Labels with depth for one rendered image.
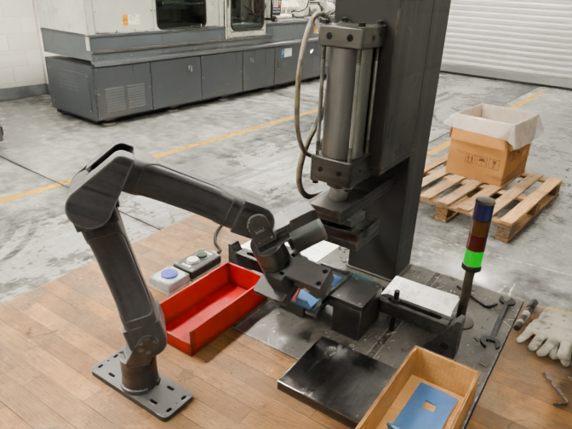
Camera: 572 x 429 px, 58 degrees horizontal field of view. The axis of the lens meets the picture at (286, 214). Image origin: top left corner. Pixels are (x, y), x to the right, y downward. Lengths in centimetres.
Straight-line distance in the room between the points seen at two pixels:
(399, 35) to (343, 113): 17
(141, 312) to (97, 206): 20
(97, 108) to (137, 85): 55
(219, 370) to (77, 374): 26
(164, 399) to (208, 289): 33
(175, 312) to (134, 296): 30
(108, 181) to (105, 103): 530
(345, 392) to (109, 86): 535
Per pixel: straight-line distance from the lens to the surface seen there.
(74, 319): 121
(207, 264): 129
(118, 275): 84
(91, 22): 591
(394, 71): 99
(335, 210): 98
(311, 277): 88
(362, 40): 91
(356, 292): 110
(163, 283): 123
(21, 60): 776
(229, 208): 80
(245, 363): 104
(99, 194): 76
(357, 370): 101
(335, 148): 96
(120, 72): 611
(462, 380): 101
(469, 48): 1057
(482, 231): 110
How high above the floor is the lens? 158
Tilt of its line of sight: 25 degrees down
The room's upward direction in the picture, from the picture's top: 2 degrees clockwise
